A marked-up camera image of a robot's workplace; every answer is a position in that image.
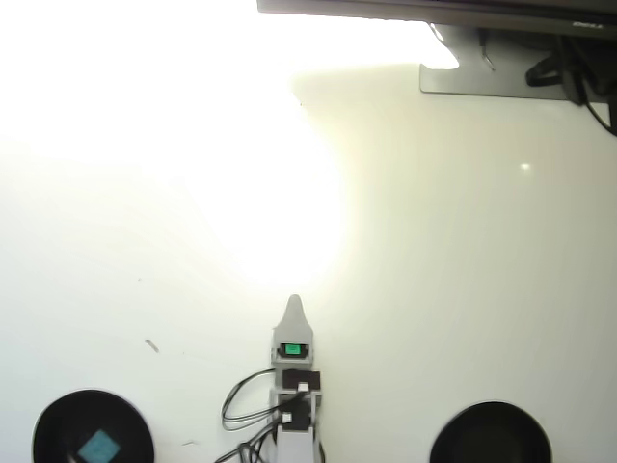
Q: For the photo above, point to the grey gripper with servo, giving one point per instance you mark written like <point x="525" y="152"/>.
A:
<point x="292" y="349"/>

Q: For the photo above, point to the blue cube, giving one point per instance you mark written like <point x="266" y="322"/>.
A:
<point x="99" y="446"/>

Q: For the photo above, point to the black round bowl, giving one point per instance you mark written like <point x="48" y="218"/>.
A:
<point x="489" y="434"/>
<point x="53" y="424"/>

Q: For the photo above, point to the silver monitor stand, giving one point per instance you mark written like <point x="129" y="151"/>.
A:
<point x="491" y="79"/>

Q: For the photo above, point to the black computer monitor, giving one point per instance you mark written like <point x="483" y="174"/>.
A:
<point x="434" y="10"/>

